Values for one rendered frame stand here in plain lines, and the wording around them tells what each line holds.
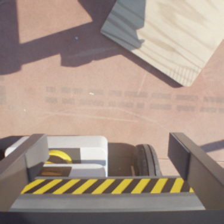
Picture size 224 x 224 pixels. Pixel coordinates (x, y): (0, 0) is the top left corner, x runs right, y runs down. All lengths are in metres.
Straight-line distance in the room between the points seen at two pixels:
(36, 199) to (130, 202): 0.13
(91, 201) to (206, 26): 0.51
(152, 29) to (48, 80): 0.33
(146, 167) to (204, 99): 0.30
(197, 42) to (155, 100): 0.20
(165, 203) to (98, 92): 0.36
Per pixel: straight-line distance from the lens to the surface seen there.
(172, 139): 0.16
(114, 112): 0.52
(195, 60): 0.54
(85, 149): 0.43
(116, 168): 0.61
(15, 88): 0.59
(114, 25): 0.50
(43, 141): 0.17
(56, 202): 0.27
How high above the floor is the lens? 0.51
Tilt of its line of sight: 76 degrees down
